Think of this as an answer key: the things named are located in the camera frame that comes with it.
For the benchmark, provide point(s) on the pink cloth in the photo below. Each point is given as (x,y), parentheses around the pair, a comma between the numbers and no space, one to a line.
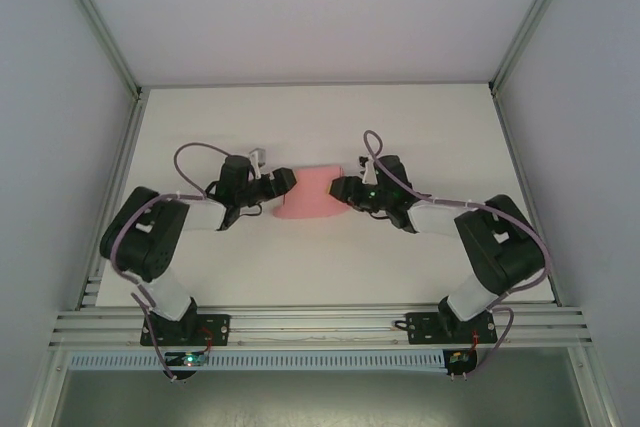
(312,192)

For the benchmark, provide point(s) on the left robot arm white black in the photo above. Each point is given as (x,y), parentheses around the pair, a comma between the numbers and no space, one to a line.
(140,237)

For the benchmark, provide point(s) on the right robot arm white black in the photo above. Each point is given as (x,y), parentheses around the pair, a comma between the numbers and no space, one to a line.
(500,247)

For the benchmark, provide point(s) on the grey metal panel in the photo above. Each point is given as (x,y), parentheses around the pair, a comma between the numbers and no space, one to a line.
(320,402)

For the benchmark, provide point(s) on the aluminium table side rail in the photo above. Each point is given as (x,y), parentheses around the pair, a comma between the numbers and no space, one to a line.
(517,162)
(120,162)

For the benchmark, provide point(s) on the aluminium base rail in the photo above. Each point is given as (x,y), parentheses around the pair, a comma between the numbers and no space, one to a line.
(320,331)

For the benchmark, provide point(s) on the aluminium frame post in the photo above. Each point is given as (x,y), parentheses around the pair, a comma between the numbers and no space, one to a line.
(96,17)
(532,17)

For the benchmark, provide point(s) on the aluminium frame leg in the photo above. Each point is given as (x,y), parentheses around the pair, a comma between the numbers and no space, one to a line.
(47,392)
(592,392)

